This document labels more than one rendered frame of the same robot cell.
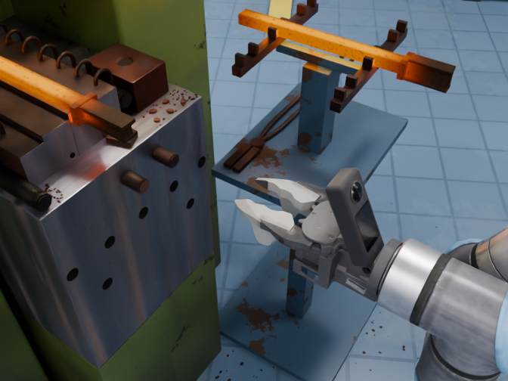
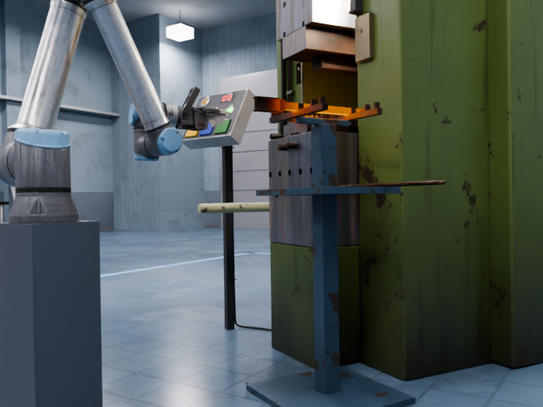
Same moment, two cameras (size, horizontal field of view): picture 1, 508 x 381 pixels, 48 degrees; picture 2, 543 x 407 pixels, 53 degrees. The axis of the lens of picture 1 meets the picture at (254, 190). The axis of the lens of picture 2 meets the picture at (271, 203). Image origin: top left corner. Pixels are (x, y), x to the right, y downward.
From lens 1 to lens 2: 2.63 m
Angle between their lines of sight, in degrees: 109
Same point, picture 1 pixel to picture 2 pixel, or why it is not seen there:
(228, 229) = (448, 390)
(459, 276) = not seen: hidden behind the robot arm
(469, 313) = not seen: hidden behind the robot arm
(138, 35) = (364, 122)
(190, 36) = (390, 136)
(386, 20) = not seen: outside the picture
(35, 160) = (286, 129)
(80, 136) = (296, 129)
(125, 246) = (283, 182)
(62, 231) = (271, 151)
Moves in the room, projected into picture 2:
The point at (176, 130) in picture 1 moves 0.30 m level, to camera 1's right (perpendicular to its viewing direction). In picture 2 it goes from (303, 140) to (267, 132)
